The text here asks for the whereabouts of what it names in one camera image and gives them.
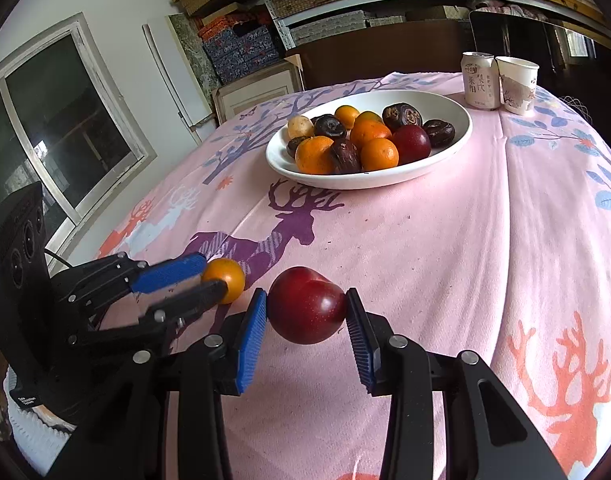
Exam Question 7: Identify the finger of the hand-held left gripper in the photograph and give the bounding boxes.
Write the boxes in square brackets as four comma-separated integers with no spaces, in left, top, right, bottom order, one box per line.
[68,280,231,361]
[50,252,208,317]

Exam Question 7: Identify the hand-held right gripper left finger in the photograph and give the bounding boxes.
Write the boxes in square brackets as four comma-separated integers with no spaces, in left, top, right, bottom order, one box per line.
[50,287,269,480]

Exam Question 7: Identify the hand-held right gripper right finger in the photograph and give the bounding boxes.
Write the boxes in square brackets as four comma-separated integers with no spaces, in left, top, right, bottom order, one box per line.
[345,287,569,480]

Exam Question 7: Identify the small yellow-orange tangerine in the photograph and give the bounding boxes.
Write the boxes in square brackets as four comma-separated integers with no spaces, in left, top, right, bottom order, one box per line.
[201,258,246,305]
[334,105,361,130]

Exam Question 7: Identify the dark red plum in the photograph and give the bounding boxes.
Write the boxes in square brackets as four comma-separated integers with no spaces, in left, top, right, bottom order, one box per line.
[268,266,348,346]
[390,125,432,165]

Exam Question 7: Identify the pale yellow round fruit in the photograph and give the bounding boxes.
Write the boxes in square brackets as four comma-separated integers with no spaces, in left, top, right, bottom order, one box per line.
[287,115,315,141]

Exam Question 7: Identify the white oval plate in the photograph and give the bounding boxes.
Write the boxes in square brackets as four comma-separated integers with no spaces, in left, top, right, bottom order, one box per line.
[265,90,473,191]

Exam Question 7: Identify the person's left forearm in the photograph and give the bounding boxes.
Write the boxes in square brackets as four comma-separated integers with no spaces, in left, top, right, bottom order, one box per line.
[4,365,77,480]

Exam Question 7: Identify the pink printed tablecloth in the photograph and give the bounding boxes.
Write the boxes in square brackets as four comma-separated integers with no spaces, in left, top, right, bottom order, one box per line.
[95,71,611,480]

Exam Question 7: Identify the white framed window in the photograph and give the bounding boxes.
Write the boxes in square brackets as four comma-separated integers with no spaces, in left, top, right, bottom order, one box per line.
[0,12,158,261]

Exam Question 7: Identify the orange tangerine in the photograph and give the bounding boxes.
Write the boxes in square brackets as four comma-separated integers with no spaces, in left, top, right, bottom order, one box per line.
[360,138,400,172]
[349,111,392,150]
[295,135,336,176]

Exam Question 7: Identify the white leaning board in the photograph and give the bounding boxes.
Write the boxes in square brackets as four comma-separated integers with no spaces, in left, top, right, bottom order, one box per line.
[142,15,221,133]

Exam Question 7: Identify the grey marble slab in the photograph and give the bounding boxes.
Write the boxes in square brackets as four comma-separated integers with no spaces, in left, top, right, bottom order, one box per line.
[168,12,221,92]

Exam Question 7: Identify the stack of blue patterned boxes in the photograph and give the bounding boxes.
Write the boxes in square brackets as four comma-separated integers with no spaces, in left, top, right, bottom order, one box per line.
[200,15,282,83]

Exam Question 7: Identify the white metal shelving rack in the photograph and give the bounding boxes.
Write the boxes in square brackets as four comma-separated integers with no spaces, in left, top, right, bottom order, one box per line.
[242,0,611,51]

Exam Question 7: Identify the white drink can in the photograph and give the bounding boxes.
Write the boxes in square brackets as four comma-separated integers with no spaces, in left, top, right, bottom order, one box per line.
[461,51,501,111]

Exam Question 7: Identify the white paper cup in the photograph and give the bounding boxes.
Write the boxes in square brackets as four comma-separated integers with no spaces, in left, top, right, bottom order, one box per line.
[495,56,540,115]

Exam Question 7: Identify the pink cloth bundle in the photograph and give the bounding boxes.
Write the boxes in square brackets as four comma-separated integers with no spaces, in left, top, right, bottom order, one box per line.
[474,2,542,20]

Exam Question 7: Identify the pale wooden picture frame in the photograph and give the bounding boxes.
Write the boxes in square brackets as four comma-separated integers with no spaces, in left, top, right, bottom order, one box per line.
[211,55,306,123]

